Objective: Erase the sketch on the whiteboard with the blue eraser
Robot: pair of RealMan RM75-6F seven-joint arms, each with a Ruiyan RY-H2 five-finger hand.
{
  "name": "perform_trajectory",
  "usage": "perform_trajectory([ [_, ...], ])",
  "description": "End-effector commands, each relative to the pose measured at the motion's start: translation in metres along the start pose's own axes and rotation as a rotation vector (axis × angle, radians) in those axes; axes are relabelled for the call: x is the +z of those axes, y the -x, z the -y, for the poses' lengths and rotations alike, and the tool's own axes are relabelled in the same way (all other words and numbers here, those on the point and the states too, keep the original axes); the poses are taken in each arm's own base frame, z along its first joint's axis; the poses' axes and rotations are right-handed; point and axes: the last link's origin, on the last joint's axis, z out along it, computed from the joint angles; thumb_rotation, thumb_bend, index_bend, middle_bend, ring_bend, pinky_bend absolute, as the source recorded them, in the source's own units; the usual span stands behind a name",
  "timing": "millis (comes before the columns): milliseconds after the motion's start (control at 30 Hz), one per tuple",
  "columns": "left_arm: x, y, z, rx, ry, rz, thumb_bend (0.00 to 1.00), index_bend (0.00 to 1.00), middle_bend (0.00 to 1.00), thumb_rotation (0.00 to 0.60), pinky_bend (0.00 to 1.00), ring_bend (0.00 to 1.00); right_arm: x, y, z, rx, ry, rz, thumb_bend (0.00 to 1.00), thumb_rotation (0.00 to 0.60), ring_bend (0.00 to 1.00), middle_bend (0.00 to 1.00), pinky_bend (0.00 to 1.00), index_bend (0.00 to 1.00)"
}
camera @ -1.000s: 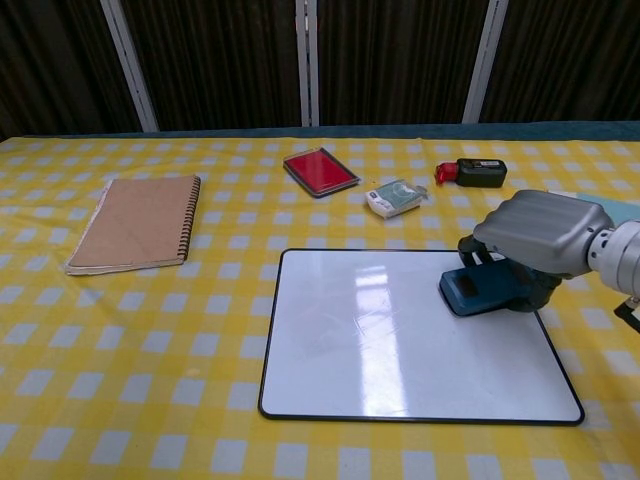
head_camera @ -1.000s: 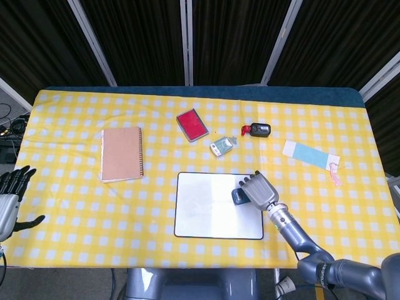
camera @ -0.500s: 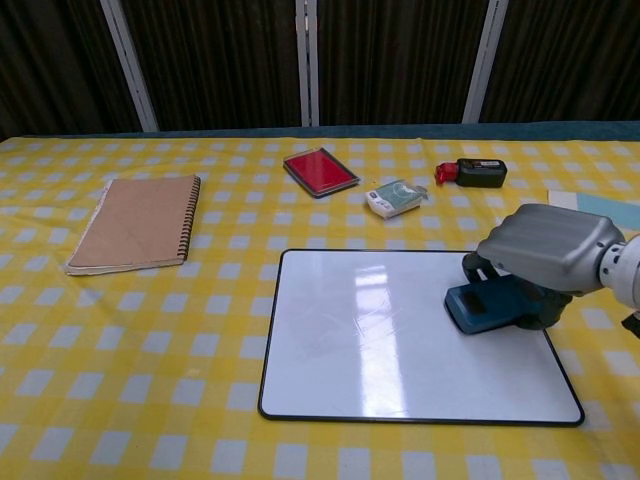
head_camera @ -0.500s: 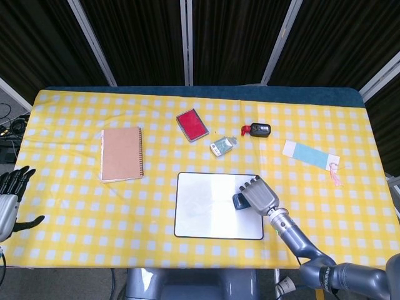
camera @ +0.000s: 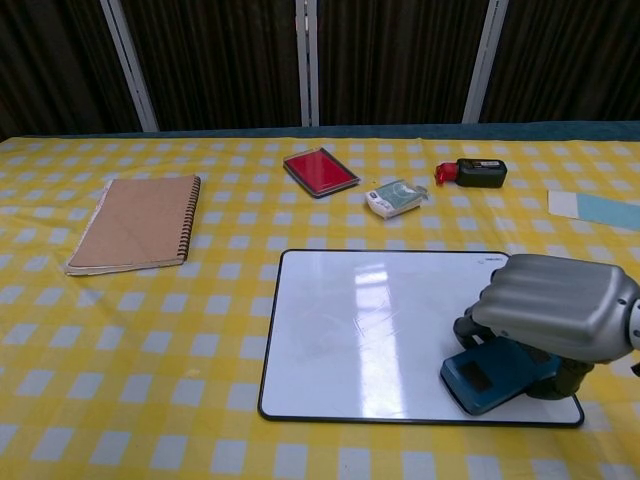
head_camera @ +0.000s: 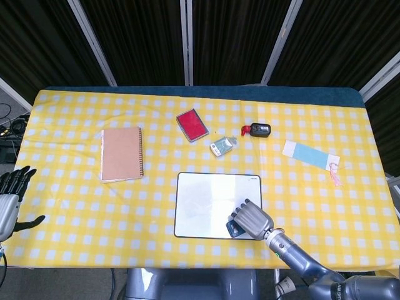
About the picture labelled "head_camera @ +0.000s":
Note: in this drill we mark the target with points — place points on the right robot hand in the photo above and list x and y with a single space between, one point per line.
253 220

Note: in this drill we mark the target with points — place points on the white whiteboard with black frame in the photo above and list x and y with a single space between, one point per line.
206 206

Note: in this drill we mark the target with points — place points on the blue whiteboard eraser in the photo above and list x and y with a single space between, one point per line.
233 228

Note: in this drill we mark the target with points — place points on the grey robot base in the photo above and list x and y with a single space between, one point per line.
190 286

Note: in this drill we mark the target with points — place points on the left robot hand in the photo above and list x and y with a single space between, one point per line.
7 212

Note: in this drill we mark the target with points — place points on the small clear packaged item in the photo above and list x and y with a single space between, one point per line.
222 146

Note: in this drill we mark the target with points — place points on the yellow checkered tablecloth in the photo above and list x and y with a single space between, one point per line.
93 218

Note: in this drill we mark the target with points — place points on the black bottle with red cap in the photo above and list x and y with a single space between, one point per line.
258 130

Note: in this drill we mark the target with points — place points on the blue and white bookmark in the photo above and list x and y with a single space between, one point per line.
309 153

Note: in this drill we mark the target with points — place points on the brown spiral notebook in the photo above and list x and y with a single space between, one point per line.
121 154

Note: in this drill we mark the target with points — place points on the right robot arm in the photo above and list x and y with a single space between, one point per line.
315 265

